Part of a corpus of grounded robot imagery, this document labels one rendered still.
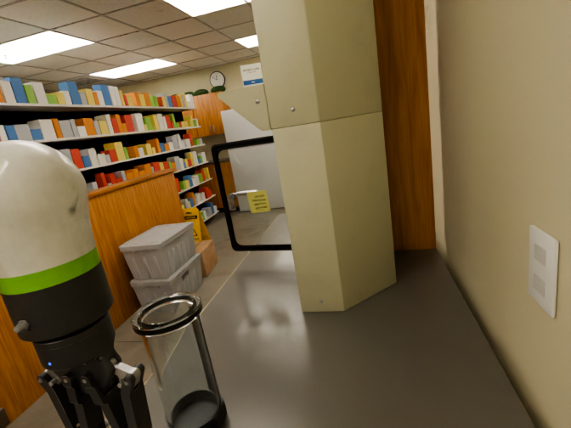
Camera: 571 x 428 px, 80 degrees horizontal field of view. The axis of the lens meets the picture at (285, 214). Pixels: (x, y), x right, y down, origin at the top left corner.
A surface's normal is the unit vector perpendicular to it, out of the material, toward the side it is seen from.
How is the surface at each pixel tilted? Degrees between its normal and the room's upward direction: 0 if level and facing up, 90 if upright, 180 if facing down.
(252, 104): 90
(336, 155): 90
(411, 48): 90
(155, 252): 96
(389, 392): 0
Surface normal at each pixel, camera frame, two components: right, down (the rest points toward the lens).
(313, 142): -0.21, 0.28
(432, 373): -0.16, -0.95
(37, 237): 0.60, 0.27
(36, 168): 0.69, -0.40
